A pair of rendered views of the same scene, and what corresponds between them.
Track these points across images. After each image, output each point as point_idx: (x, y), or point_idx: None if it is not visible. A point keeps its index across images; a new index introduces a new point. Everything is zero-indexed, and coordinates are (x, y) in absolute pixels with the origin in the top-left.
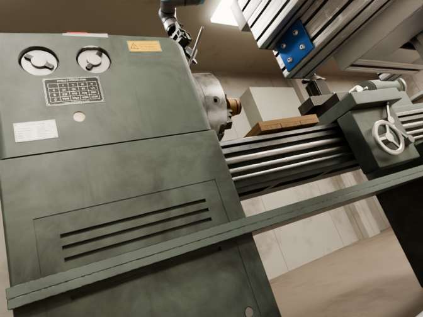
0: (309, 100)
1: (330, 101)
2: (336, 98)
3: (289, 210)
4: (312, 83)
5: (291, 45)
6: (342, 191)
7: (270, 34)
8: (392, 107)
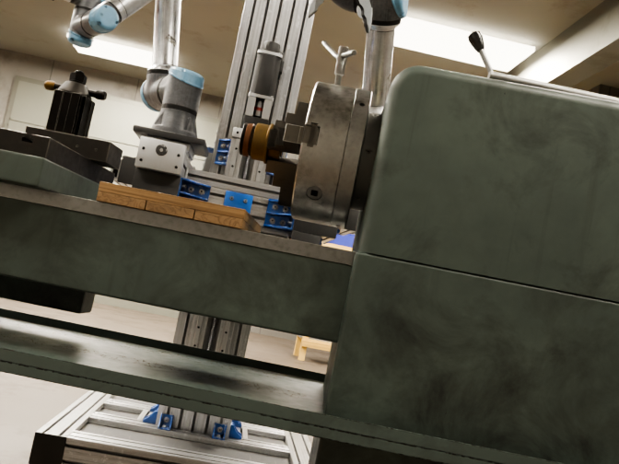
0: (120, 154)
1: (108, 178)
2: (111, 181)
3: (277, 371)
4: (92, 107)
5: None
6: (194, 350)
7: (332, 239)
8: None
